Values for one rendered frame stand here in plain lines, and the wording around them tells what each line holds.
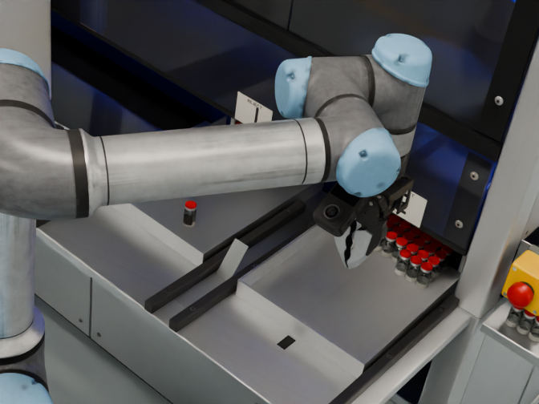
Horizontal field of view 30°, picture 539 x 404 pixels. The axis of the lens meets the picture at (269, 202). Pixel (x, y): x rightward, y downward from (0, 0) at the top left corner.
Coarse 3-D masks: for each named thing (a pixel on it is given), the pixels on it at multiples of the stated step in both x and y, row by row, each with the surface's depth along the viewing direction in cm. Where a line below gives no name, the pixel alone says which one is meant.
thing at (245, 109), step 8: (240, 96) 187; (240, 104) 188; (248, 104) 186; (256, 104) 185; (240, 112) 188; (248, 112) 187; (264, 112) 184; (272, 112) 183; (240, 120) 189; (248, 120) 188; (264, 120) 185
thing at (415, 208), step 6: (414, 198) 169; (420, 198) 168; (408, 204) 170; (414, 204) 170; (420, 204) 169; (396, 210) 173; (408, 210) 171; (414, 210) 170; (420, 210) 169; (402, 216) 173; (408, 216) 172; (414, 216) 171; (420, 216) 170; (414, 222) 171; (420, 222) 170
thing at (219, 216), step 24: (240, 192) 190; (264, 192) 191; (288, 192) 192; (312, 192) 192; (144, 216) 177; (168, 216) 182; (216, 216) 184; (240, 216) 185; (264, 216) 181; (168, 240) 175; (192, 240) 178; (216, 240) 178
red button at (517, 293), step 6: (516, 282) 160; (510, 288) 160; (516, 288) 159; (522, 288) 158; (528, 288) 159; (510, 294) 160; (516, 294) 159; (522, 294) 158; (528, 294) 158; (510, 300) 160; (516, 300) 159; (522, 300) 158; (528, 300) 158; (516, 306) 160; (522, 306) 159
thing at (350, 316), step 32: (288, 256) 177; (320, 256) 179; (256, 288) 170; (288, 288) 171; (320, 288) 172; (352, 288) 173; (384, 288) 174; (416, 288) 175; (448, 288) 171; (288, 320) 162; (320, 320) 166; (352, 320) 167; (384, 320) 168; (416, 320) 166; (320, 352) 161; (352, 352) 161; (384, 352) 160
